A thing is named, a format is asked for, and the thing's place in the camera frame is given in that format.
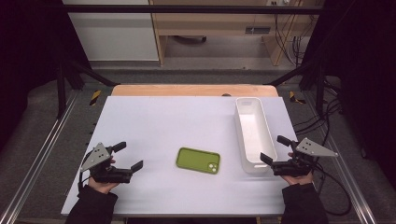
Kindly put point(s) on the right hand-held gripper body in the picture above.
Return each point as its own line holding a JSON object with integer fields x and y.
{"x": 295, "y": 166}

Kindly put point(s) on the white cabinet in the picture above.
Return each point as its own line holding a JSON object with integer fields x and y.
{"x": 115, "y": 37}

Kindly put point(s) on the wooden desk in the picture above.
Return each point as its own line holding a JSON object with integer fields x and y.
{"x": 214, "y": 23}

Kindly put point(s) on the black horizontal frame bar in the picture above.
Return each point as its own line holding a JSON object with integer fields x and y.
{"x": 186, "y": 9}

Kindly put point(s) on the wooden table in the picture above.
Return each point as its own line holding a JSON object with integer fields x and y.
{"x": 193, "y": 90}

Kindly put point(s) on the person's right hand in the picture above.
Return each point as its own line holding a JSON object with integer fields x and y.
{"x": 297, "y": 180}

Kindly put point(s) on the aluminium rail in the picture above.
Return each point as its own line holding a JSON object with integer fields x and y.
{"x": 348, "y": 177}
{"x": 37, "y": 158}

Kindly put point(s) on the green phone case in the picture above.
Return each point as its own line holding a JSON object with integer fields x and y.
{"x": 196, "y": 160}

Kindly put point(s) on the white table mat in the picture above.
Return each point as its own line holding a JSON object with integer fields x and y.
{"x": 174, "y": 124}

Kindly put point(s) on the person's left hand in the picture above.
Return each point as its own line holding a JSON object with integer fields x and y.
{"x": 102, "y": 187}

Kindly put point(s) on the black curtain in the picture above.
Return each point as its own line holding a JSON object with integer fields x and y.
{"x": 364, "y": 62}
{"x": 28, "y": 46}

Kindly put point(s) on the white plastic bin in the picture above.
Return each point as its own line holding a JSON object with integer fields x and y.
{"x": 253, "y": 133}

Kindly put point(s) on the grey power strip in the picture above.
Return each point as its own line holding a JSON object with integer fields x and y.
{"x": 257, "y": 30}

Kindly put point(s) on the black frame strut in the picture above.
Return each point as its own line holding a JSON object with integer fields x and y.
{"x": 291, "y": 74}
{"x": 90, "y": 74}

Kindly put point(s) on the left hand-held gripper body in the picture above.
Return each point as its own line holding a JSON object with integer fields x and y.
{"x": 107, "y": 174}

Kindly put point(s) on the yellow black tape strip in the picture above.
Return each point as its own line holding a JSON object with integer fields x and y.
{"x": 293, "y": 97}
{"x": 95, "y": 97}

